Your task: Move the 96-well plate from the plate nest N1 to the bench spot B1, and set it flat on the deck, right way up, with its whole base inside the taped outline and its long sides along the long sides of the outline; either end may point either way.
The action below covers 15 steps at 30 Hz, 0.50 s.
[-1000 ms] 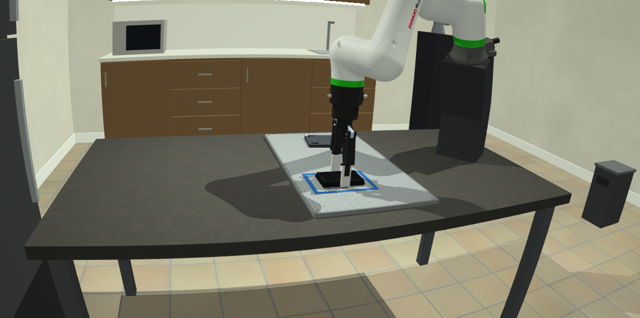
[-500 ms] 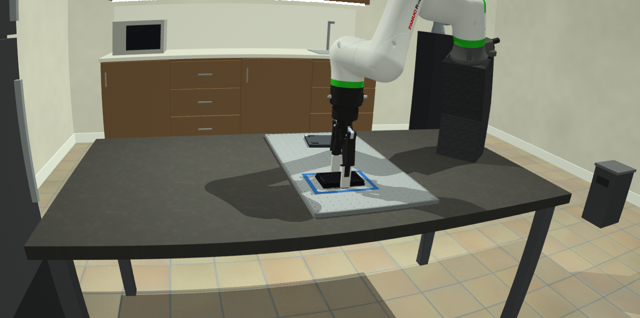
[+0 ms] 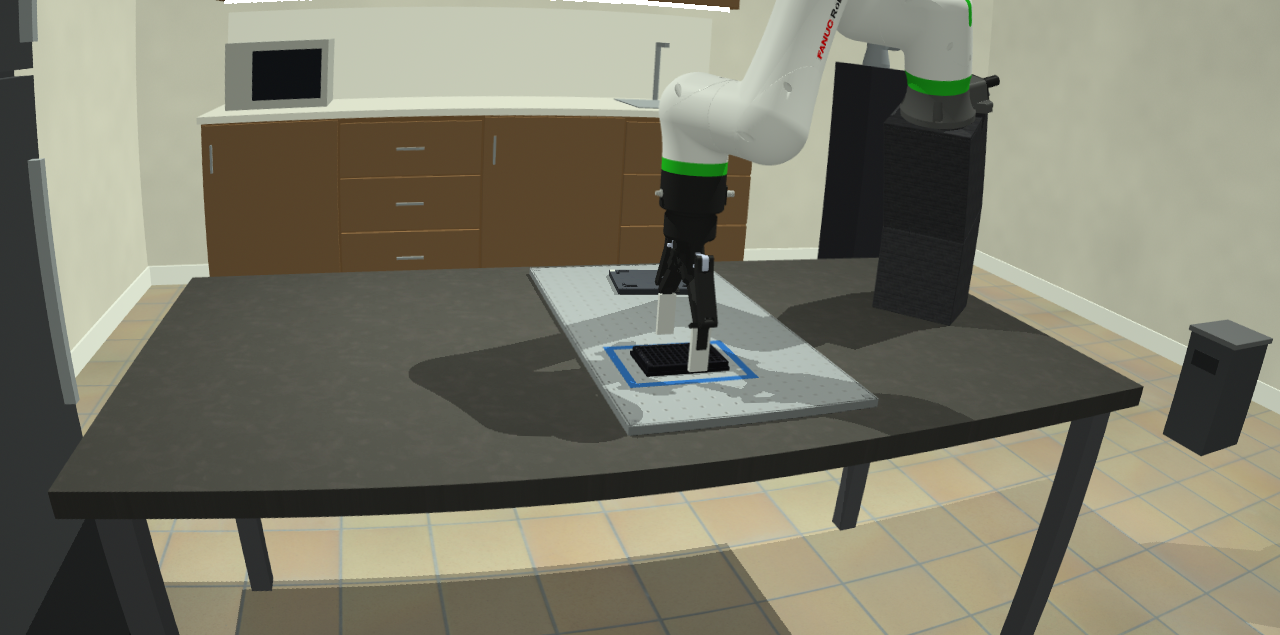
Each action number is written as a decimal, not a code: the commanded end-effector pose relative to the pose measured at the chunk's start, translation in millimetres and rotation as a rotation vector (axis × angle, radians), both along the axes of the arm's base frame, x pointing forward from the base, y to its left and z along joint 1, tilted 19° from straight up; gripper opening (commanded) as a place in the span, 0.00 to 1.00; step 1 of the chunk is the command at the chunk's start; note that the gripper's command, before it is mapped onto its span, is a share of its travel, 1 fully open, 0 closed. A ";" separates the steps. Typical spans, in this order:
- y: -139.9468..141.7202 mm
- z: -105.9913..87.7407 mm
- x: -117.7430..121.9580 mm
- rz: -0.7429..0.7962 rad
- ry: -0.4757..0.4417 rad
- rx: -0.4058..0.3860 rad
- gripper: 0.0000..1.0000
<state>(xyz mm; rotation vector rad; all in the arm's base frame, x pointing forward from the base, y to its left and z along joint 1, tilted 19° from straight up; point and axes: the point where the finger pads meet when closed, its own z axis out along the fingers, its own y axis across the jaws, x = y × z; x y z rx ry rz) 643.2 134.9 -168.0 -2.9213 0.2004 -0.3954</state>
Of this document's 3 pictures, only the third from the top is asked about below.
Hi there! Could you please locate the blue rectangular tape outline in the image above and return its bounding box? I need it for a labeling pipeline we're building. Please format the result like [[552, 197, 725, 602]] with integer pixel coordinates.
[[603, 341, 759, 388]]

